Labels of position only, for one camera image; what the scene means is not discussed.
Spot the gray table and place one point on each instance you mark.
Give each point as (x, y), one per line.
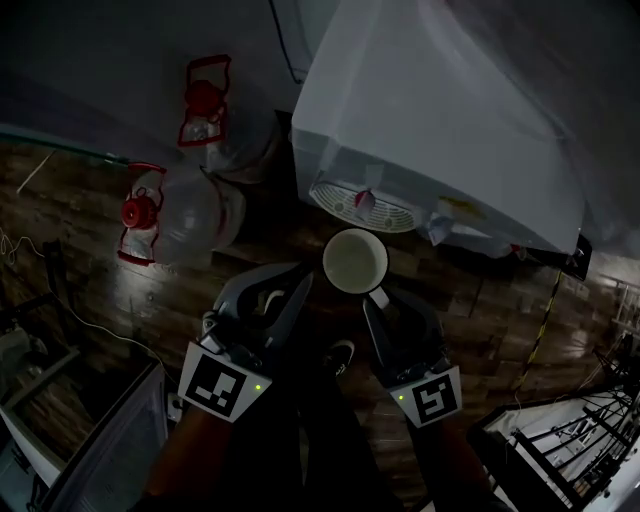
(115, 440)

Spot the black metal rack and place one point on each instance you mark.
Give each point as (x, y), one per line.
(575, 450)

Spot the person's black shoe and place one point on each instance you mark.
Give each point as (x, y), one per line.
(340, 357)

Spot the person's left forearm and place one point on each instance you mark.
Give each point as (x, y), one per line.
(192, 450)

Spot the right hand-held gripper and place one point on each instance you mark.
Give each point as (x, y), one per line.
(435, 397)

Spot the yellow black striped tape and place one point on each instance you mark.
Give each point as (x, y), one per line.
(545, 320)

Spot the white cup with blue pattern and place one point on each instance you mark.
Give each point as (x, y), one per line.
(355, 260)

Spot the black metal frame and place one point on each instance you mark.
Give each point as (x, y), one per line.
(52, 272)

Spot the white stick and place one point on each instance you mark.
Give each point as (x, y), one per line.
(34, 172)

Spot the person's right forearm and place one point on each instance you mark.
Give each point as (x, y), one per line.
(462, 460)

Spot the red and grey plastic piece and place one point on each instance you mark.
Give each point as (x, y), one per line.
(363, 200)

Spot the black box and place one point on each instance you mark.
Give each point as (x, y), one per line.
(580, 256)

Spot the white water dispenser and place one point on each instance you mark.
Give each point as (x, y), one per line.
(425, 110)

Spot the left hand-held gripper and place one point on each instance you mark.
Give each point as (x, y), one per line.
(215, 387)

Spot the frosted glass door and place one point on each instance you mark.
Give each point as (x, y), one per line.
(50, 143)

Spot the person's dark trousers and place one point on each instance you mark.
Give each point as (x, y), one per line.
(325, 440)

